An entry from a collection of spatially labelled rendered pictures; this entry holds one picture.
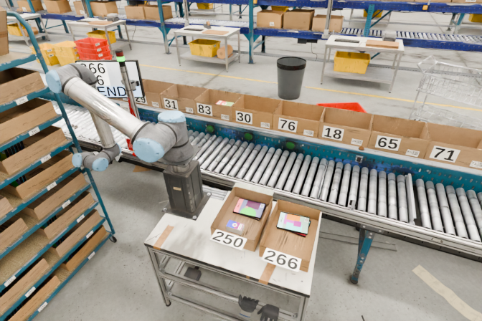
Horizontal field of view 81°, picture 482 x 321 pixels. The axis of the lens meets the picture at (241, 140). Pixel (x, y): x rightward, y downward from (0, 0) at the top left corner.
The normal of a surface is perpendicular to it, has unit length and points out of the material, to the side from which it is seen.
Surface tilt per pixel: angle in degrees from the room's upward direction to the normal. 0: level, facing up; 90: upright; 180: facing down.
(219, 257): 0
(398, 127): 89
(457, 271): 0
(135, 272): 0
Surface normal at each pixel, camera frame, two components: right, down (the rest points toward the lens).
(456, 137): -0.40, 0.51
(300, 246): 0.00, -0.83
